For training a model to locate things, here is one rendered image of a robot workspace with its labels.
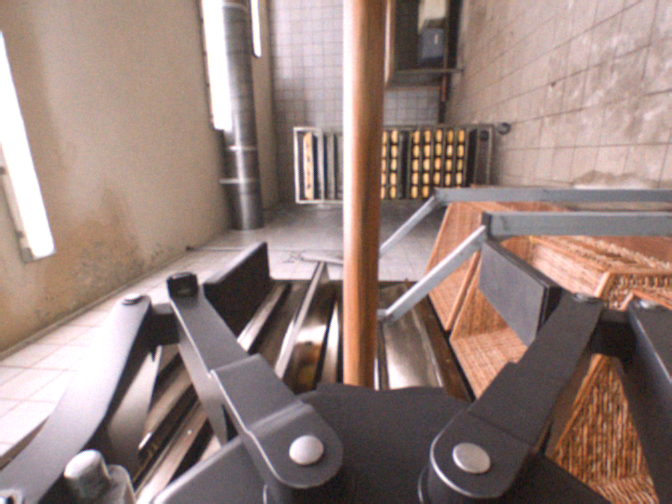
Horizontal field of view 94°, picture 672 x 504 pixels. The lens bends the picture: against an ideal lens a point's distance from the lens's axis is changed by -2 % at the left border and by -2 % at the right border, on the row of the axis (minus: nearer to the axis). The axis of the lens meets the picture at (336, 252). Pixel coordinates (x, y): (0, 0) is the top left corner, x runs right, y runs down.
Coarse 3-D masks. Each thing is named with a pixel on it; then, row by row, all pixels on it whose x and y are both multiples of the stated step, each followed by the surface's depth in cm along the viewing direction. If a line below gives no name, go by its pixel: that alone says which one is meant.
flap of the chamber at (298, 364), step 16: (320, 272) 164; (320, 288) 155; (304, 304) 129; (320, 304) 149; (304, 320) 118; (320, 320) 142; (304, 336) 114; (320, 336) 136; (288, 352) 97; (304, 352) 110; (288, 368) 92; (304, 368) 107; (288, 384) 90; (304, 384) 103
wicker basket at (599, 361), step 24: (648, 288) 53; (600, 360) 57; (600, 384) 58; (576, 408) 60; (600, 408) 59; (624, 408) 59; (576, 432) 61; (600, 432) 61; (624, 432) 60; (552, 456) 63; (576, 456) 63; (600, 456) 62; (624, 456) 61; (600, 480) 64; (624, 480) 63; (648, 480) 61
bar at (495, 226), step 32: (448, 192) 106; (480, 192) 106; (512, 192) 105; (544, 192) 104; (576, 192) 103; (608, 192) 102; (640, 192) 101; (480, 224) 65; (512, 224) 61; (544, 224) 60; (576, 224) 60; (608, 224) 59; (640, 224) 59; (448, 256) 66; (416, 288) 67; (384, 320) 68; (384, 352) 58; (384, 384) 49
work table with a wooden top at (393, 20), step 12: (396, 0) 371; (408, 0) 427; (420, 0) 426; (396, 12) 374; (396, 24) 378; (444, 24) 383; (396, 36) 382; (444, 36) 383; (396, 48) 385; (444, 48) 384; (396, 60) 389; (444, 60) 385; (396, 72) 392; (408, 72) 391; (420, 72) 389; (432, 72) 388; (444, 72) 388; (456, 72) 388; (396, 84) 458; (408, 84) 457; (420, 84) 455; (432, 84) 454
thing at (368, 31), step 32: (352, 0) 21; (384, 0) 21; (352, 32) 21; (384, 32) 22; (352, 64) 22; (384, 64) 22; (352, 96) 23; (384, 96) 23; (352, 128) 23; (352, 160) 24; (352, 192) 24; (352, 224) 25; (352, 256) 26; (352, 288) 27; (352, 320) 28; (352, 352) 28
